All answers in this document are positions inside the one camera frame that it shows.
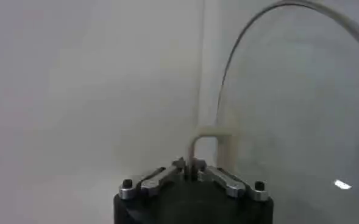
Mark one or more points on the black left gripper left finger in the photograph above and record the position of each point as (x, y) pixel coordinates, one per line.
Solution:
(159, 181)

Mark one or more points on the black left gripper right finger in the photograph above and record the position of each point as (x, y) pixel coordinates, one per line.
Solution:
(228, 182)

